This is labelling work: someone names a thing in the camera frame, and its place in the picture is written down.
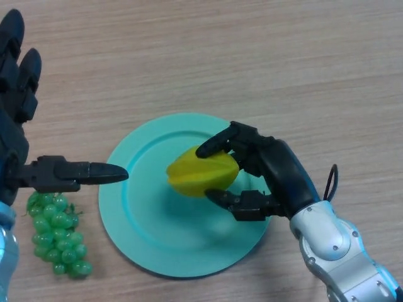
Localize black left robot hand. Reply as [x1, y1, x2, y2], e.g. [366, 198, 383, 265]
[0, 8, 129, 207]

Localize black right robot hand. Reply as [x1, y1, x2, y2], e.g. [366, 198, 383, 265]
[195, 121, 322, 223]

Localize yellow starfruit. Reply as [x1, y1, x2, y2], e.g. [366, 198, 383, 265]
[166, 145, 239, 198]

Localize green round plate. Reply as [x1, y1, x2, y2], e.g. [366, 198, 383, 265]
[98, 113, 273, 279]

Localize green grape bunch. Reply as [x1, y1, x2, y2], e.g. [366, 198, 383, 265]
[21, 191, 94, 279]

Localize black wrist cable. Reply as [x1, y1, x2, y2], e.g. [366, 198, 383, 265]
[324, 163, 339, 202]

